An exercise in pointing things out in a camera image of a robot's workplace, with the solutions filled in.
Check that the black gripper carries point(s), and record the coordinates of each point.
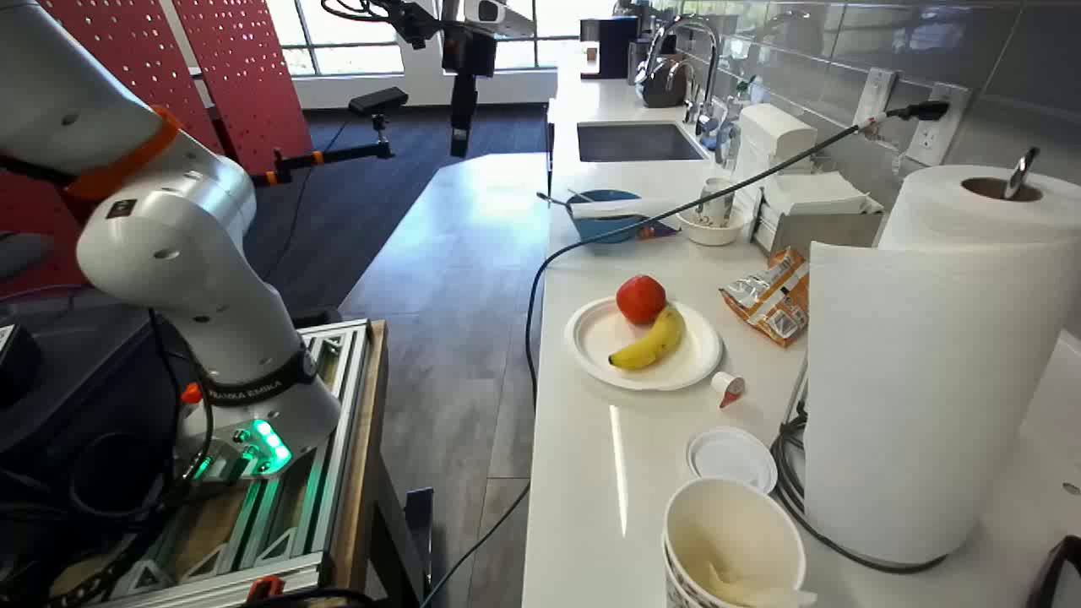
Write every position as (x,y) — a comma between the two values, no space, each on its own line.
(470,50)

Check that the white paper towel roll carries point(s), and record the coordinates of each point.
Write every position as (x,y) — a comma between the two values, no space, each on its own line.
(923,374)

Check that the metal paper towel holder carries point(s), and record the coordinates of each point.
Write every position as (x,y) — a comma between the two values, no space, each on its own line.
(1017,172)

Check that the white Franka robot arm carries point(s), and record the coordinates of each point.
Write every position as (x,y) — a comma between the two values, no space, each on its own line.
(170,237)

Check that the small printed paper cup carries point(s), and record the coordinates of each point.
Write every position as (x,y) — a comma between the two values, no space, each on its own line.
(717,200)

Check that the small white creamer cup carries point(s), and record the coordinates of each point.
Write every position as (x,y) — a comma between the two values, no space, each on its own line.
(727,391)

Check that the black countertop appliance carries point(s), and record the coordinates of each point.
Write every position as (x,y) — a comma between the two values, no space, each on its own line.
(610,47)

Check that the kitchen sink basin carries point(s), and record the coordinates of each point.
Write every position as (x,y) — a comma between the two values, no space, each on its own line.
(629,139)

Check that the blue bowl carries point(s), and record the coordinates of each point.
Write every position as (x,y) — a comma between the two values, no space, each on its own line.
(610,223)

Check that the red pegboard panel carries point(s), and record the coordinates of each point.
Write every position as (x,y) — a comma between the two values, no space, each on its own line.
(123,45)
(249,68)

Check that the red apple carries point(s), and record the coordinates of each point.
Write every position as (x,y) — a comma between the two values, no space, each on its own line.
(638,298)

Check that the small white bowl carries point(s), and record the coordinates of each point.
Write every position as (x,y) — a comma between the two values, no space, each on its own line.
(714,235)

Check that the yellow banana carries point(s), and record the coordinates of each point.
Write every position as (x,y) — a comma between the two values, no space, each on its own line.
(652,341)

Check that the white round plate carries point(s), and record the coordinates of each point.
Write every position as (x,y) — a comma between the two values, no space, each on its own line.
(688,359)

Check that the orange snack bag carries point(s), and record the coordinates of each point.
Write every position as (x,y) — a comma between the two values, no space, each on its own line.
(770,303)

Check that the white napkin stack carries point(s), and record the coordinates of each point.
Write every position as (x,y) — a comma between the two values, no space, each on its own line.
(816,190)

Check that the black power plug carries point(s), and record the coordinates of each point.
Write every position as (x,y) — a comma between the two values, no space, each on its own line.
(915,108)

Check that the white outlet plate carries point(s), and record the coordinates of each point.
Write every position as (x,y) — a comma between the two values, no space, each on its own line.
(940,139)

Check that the black camera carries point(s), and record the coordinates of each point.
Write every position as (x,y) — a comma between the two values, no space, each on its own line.
(379,103)

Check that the black orange camera arm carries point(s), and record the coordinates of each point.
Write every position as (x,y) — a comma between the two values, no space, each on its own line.
(339,154)

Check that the window with white frame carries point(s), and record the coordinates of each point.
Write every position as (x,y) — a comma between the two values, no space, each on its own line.
(339,56)

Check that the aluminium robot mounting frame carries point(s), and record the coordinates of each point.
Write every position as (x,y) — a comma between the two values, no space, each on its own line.
(339,450)

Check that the white switch plate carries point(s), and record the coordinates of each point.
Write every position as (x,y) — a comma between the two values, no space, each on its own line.
(871,99)

